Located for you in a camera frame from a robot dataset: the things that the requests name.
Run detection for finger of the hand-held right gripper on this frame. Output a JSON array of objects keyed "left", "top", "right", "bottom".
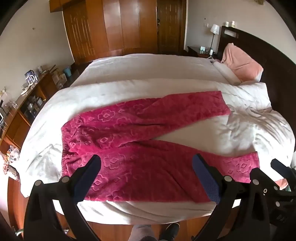
[
  {"left": 270, "top": 159, "right": 296, "bottom": 179},
  {"left": 250, "top": 167, "right": 281, "bottom": 193}
]

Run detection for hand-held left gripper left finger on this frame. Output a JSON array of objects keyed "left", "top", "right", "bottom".
[{"left": 23, "top": 154, "right": 102, "bottom": 241}]

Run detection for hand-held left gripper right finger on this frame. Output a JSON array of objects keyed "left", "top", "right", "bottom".
[{"left": 192, "top": 153, "right": 263, "bottom": 241}]

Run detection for magenta fleece pants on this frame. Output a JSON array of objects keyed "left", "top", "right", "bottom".
[{"left": 60, "top": 91, "right": 259, "bottom": 204}]

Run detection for person's black shoe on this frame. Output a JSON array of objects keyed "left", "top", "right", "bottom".
[{"left": 159, "top": 222, "right": 180, "bottom": 241}]

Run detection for clear plastic bag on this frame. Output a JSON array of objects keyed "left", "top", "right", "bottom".
[{"left": 6, "top": 146, "right": 21, "bottom": 164}]

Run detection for dark wooden headboard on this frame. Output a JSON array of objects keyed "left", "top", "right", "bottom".
[{"left": 217, "top": 25, "right": 296, "bottom": 151}]

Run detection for cardboard box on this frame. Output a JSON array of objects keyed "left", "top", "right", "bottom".
[{"left": 52, "top": 71, "right": 68, "bottom": 86}]

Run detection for long wooden sideboard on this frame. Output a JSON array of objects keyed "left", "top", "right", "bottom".
[{"left": 0, "top": 65, "right": 77, "bottom": 149}]

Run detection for white pillow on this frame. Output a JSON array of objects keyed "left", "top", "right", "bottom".
[{"left": 213, "top": 62, "right": 241, "bottom": 85}]

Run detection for pink pillow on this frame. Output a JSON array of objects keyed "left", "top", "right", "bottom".
[{"left": 220, "top": 43, "right": 264, "bottom": 82}]

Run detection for clear electric kettle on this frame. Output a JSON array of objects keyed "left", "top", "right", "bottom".
[{"left": 25, "top": 71, "right": 38, "bottom": 86}]

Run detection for dark wooden nightstand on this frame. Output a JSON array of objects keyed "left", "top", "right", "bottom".
[{"left": 187, "top": 46, "right": 218, "bottom": 59}]

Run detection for white shade table lamp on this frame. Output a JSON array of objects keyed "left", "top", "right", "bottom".
[{"left": 209, "top": 24, "right": 220, "bottom": 56}]

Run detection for wooden door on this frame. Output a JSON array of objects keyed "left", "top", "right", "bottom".
[{"left": 157, "top": 0, "right": 186, "bottom": 55}]

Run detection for wooden wardrobe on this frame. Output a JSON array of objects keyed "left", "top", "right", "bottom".
[{"left": 49, "top": 0, "right": 158, "bottom": 65}]

